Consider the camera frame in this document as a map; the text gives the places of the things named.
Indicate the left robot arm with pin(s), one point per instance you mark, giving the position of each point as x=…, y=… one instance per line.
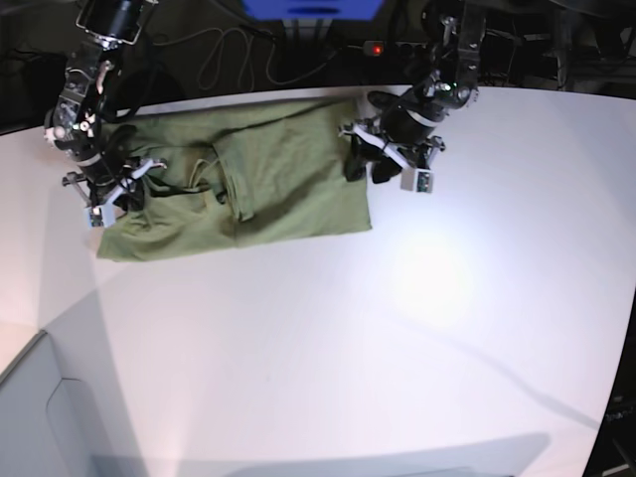
x=400, y=140

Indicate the green T-shirt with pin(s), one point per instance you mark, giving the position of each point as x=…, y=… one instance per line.
x=240, y=176

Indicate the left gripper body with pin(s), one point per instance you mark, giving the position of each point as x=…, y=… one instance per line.
x=415, y=158

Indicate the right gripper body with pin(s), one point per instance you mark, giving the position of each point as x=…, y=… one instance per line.
x=100, y=182

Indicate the aluminium post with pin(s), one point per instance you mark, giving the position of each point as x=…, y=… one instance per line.
x=306, y=29

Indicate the black power strip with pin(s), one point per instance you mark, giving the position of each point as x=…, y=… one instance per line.
x=401, y=50

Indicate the blue box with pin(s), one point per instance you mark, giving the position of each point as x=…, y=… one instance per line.
x=359, y=10

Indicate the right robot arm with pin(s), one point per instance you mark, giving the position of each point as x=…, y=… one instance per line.
x=94, y=136

